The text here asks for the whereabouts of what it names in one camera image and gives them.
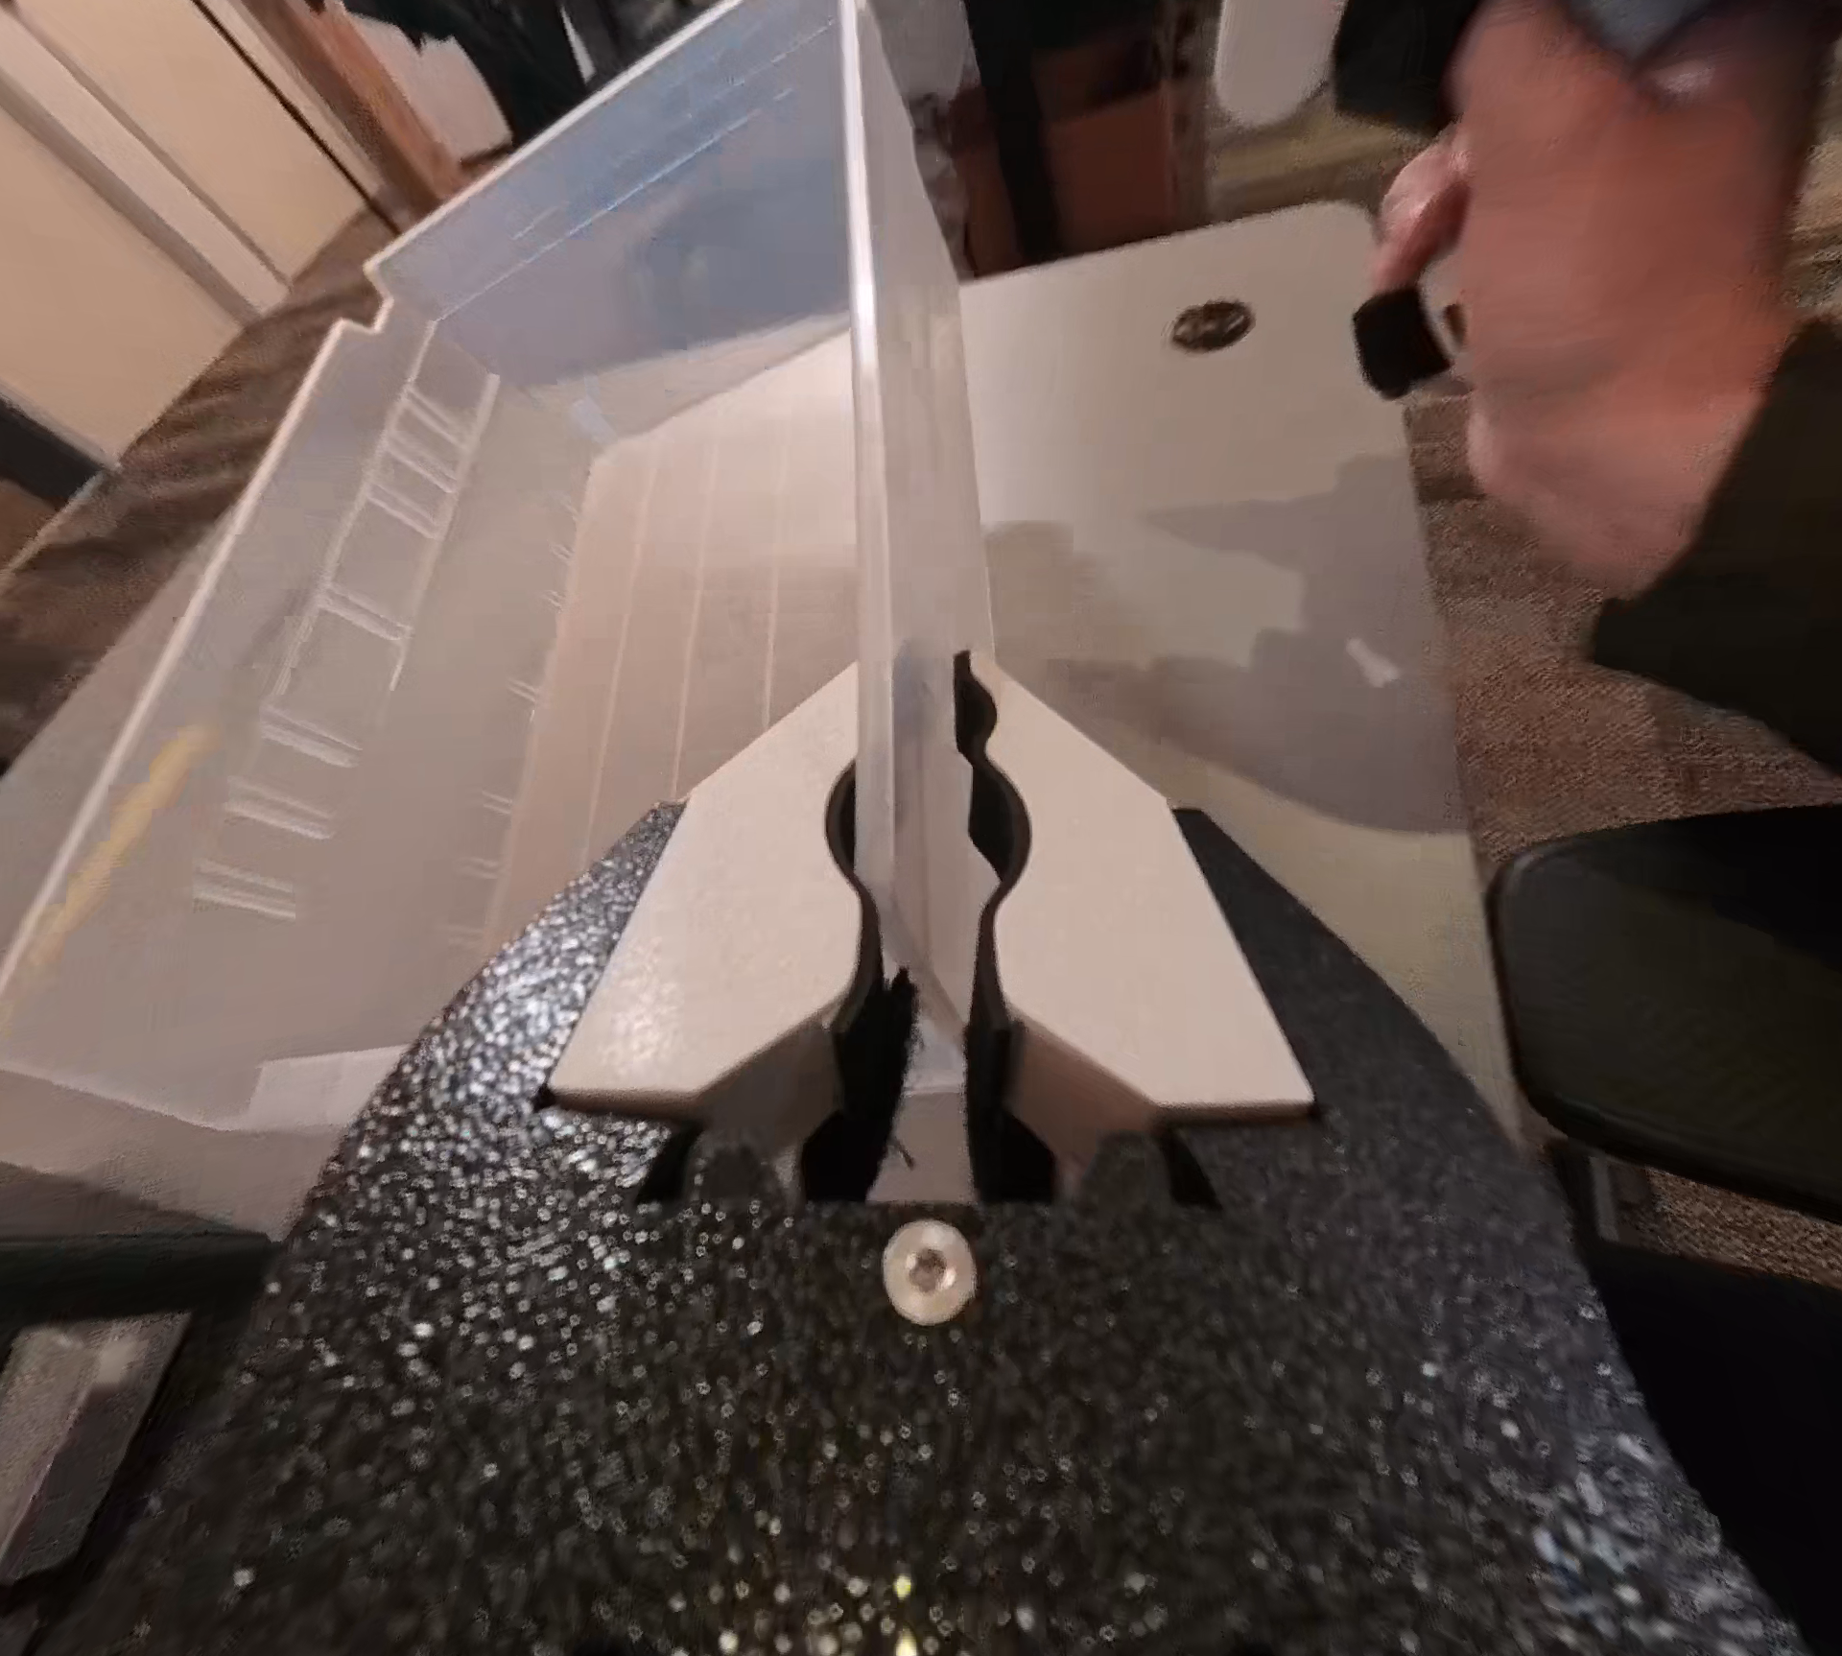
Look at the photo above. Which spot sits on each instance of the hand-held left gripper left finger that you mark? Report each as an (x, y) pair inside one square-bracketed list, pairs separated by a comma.
[(719, 965)]

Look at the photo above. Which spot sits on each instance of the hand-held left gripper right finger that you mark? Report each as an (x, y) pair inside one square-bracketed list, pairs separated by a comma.
[(1138, 965)]

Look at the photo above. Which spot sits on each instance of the large clear plastic drawer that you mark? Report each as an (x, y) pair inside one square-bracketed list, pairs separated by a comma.
[(678, 290)]

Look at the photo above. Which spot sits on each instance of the person's right hand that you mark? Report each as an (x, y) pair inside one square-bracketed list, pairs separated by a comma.
[(1626, 290)]

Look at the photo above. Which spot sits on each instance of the cardboard box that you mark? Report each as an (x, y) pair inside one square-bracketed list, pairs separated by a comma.
[(1117, 144)]

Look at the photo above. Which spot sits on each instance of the round desk grommet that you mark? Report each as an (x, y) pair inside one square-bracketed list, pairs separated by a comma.
[(1211, 326)]

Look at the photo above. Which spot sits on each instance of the black chair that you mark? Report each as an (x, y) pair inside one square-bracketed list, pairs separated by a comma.
[(1683, 995)]

